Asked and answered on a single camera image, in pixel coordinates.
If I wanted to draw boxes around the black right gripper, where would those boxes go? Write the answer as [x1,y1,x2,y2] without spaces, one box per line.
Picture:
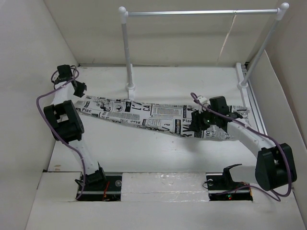
[188,106,218,132]

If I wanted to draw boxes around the newspaper print trousers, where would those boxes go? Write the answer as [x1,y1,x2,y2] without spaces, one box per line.
[74,96,235,140]

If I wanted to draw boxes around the beige clothes hanger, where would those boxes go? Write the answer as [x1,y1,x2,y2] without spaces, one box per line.
[215,14,237,66]

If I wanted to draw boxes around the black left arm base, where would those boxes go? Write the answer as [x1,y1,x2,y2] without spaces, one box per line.
[75,172,122,202]

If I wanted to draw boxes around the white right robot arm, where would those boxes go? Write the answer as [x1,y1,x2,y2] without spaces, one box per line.
[189,92,297,192]

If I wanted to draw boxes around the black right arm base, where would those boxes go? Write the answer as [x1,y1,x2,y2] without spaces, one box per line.
[202,164,253,201]

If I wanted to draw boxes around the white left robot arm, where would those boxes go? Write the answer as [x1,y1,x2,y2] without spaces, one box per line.
[43,64,107,190]

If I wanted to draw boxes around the white metal clothes rack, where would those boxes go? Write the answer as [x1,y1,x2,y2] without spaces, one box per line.
[118,3,289,99]

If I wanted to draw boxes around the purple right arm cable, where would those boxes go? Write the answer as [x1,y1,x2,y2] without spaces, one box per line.
[190,92,295,202]

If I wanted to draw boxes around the aluminium rail right side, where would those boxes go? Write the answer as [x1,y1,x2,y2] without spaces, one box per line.
[235,62,267,135]

